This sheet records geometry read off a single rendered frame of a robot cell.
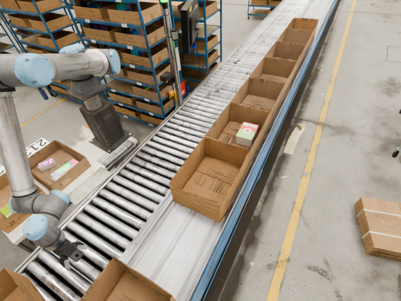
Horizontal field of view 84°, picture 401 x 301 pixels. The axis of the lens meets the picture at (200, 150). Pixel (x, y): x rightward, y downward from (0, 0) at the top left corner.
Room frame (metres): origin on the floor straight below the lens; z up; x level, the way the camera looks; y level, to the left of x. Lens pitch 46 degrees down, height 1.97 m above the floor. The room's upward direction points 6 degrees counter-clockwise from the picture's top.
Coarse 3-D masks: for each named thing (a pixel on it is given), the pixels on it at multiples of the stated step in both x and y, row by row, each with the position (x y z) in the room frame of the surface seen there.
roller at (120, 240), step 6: (78, 216) 0.71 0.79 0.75; (84, 216) 0.71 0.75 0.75; (84, 222) 0.67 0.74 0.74; (90, 222) 0.66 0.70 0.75; (96, 222) 0.66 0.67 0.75; (96, 228) 0.62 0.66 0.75; (102, 228) 0.62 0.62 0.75; (108, 228) 0.62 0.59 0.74; (102, 234) 0.59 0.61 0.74; (108, 234) 0.58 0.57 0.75; (114, 234) 0.57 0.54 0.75; (114, 240) 0.54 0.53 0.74; (120, 240) 0.54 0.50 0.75; (126, 240) 0.53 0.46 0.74; (120, 246) 0.51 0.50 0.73; (126, 246) 0.50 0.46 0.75
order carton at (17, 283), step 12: (0, 276) 0.36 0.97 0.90; (12, 276) 0.35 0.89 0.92; (0, 288) 0.32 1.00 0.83; (12, 288) 0.34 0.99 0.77; (24, 288) 0.30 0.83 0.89; (36, 288) 0.33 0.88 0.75; (0, 300) 0.29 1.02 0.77; (12, 300) 0.29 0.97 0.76; (24, 300) 0.28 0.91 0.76; (36, 300) 0.26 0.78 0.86
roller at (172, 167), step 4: (140, 152) 1.21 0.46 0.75; (140, 156) 1.18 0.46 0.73; (144, 156) 1.17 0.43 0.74; (148, 156) 1.16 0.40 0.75; (152, 156) 1.15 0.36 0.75; (148, 160) 1.14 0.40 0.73; (152, 160) 1.13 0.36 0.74; (156, 160) 1.12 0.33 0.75; (160, 160) 1.11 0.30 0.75; (156, 164) 1.10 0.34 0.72; (160, 164) 1.08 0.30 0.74; (164, 164) 1.07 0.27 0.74; (168, 164) 1.06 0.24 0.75; (172, 164) 1.06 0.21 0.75; (168, 168) 1.04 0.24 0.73; (172, 168) 1.03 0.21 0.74; (176, 168) 1.02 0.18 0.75; (176, 172) 1.00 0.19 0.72
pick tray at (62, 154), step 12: (48, 144) 1.30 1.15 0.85; (60, 144) 1.31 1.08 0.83; (36, 156) 1.21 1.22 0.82; (48, 156) 1.25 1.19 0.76; (60, 156) 1.24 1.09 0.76; (72, 156) 1.23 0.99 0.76; (84, 156) 1.13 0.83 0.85; (36, 168) 1.14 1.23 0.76; (72, 168) 1.03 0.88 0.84; (84, 168) 1.08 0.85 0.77; (48, 180) 1.01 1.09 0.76; (60, 180) 0.95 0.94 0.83; (72, 180) 0.99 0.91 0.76
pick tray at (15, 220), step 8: (0, 176) 1.02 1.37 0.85; (0, 184) 0.99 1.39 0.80; (8, 184) 1.01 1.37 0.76; (0, 192) 0.95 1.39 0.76; (8, 192) 0.94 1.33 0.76; (40, 192) 0.85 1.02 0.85; (0, 200) 0.88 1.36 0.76; (8, 200) 0.88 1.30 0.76; (0, 208) 0.82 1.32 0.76; (0, 216) 0.76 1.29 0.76; (16, 216) 0.71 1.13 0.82; (24, 216) 0.73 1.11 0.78; (0, 224) 0.66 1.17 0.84; (8, 224) 0.67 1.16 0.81; (16, 224) 0.69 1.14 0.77; (8, 232) 0.65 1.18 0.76
